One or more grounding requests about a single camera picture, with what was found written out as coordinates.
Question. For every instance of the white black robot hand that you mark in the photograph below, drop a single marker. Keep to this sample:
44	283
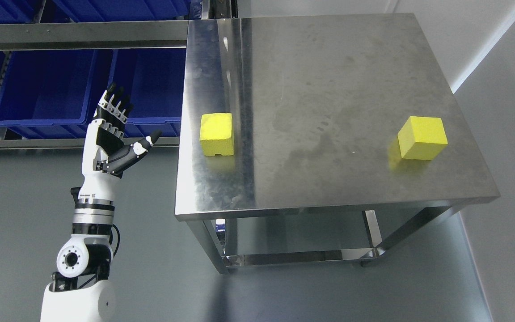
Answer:
103	140

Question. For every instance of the yellow foam block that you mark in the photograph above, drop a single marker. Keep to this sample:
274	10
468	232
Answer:
422	138
216	134

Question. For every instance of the steel shelf rack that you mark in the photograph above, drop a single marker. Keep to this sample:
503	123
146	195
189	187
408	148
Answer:
99	35

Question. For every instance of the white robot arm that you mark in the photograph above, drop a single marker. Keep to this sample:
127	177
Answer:
80	289

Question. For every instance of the stainless steel table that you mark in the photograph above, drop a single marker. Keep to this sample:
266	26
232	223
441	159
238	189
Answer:
317	103

